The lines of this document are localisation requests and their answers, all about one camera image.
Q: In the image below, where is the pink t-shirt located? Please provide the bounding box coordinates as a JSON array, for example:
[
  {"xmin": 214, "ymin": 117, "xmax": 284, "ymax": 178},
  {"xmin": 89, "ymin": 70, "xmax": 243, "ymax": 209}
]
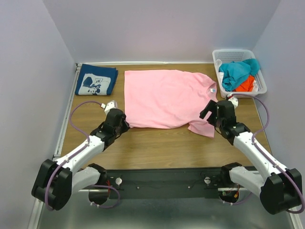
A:
[{"xmin": 124, "ymin": 70, "xmax": 217, "ymax": 138}]

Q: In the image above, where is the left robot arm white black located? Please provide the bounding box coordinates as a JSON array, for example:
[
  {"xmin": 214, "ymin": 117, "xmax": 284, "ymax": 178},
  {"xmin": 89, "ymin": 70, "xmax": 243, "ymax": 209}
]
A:
[{"xmin": 31, "ymin": 108, "xmax": 129, "ymax": 210}]

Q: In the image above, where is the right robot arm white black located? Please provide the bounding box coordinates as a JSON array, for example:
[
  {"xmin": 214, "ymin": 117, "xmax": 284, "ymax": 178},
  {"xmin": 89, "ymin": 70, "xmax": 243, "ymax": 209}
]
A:
[{"xmin": 200, "ymin": 94, "xmax": 305, "ymax": 215}]

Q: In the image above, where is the teal t-shirt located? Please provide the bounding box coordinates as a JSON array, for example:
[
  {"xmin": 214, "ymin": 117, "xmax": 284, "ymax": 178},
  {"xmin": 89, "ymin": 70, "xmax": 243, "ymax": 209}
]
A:
[{"xmin": 220, "ymin": 59, "xmax": 260, "ymax": 92}]

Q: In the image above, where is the orange t-shirt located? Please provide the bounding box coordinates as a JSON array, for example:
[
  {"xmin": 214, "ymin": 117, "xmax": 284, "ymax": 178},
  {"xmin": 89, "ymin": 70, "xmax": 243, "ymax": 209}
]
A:
[{"xmin": 233, "ymin": 75, "xmax": 258, "ymax": 92}]

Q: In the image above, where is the white garment in basket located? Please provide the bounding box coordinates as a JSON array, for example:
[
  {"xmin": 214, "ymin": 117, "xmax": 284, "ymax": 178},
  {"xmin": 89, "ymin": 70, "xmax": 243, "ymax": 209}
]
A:
[{"xmin": 215, "ymin": 59, "xmax": 224, "ymax": 84}]

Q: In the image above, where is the folded blue printed t-shirt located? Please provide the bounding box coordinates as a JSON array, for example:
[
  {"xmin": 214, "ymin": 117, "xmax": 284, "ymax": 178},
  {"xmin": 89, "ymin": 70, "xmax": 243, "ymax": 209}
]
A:
[{"xmin": 75, "ymin": 64, "xmax": 118, "ymax": 96}]

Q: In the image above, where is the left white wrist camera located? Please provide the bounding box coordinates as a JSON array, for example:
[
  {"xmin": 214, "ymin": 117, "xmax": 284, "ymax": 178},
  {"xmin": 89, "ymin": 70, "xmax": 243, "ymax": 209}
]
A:
[{"xmin": 100, "ymin": 100, "xmax": 118, "ymax": 115}]

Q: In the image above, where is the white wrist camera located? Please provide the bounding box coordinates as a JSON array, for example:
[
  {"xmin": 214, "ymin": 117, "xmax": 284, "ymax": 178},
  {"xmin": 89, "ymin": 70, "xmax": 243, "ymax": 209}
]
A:
[
  {"xmin": 100, "ymin": 100, "xmax": 118, "ymax": 115},
  {"xmin": 226, "ymin": 94, "xmax": 239, "ymax": 109}
]

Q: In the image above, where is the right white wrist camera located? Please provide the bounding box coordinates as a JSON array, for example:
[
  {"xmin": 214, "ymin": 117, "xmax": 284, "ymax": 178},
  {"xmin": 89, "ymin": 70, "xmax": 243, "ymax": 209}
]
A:
[{"xmin": 226, "ymin": 94, "xmax": 239, "ymax": 109}]

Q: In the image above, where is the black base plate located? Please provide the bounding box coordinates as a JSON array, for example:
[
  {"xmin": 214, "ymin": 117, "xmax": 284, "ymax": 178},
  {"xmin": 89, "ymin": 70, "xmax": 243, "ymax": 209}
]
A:
[{"xmin": 88, "ymin": 167, "xmax": 241, "ymax": 205}]

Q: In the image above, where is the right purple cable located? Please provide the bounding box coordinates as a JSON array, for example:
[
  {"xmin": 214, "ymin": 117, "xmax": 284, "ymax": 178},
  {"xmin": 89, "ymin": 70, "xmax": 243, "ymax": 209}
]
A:
[{"xmin": 232, "ymin": 94, "xmax": 304, "ymax": 214}]

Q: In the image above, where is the purple cable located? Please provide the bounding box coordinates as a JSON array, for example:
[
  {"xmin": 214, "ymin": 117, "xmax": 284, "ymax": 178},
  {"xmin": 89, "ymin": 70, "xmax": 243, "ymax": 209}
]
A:
[
  {"xmin": 44, "ymin": 101, "xmax": 105, "ymax": 211},
  {"xmin": 232, "ymin": 94, "xmax": 304, "ymax": 214}
]

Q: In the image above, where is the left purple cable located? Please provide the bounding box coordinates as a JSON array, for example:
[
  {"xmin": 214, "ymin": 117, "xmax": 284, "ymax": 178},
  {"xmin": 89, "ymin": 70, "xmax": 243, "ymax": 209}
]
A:
[{"xmin": 44, "ymin": 101, "xmax": 105, "ymax": 211}]

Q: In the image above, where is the aluminium frame rail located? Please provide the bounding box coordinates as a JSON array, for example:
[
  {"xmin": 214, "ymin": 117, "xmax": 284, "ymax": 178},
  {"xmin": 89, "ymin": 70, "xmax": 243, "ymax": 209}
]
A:
[{"xmin": 28, "ymin": 63, "xmax": 83, "ymax": 229}]

